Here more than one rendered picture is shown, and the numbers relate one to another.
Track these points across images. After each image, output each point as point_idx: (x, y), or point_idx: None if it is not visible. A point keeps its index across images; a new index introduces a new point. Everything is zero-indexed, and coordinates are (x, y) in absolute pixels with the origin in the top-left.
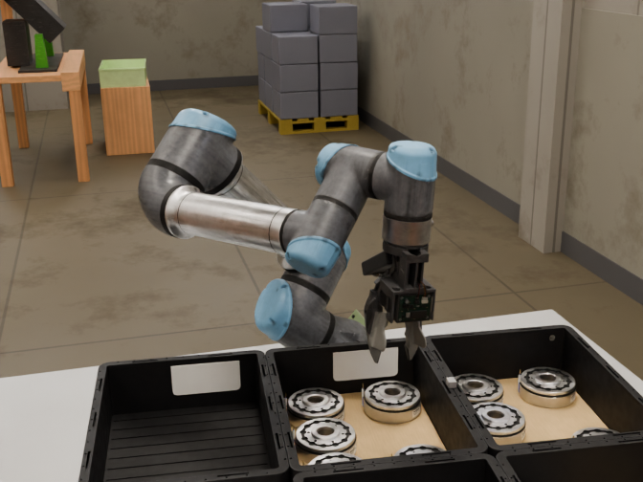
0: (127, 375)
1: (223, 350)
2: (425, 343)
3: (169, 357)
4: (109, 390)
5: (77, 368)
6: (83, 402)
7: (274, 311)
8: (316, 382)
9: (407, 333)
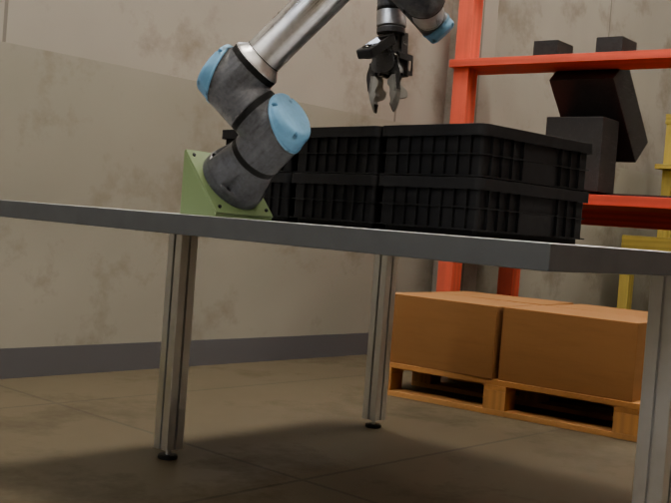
0: (469, 135)
1: (216, 217)
2: (385, 96)
3: (438, 124)
4: (482, 148)
5: (355, 228)
6: (409, 232)
7: (307, 118)
8: (351, 158)
9: (376, 94)
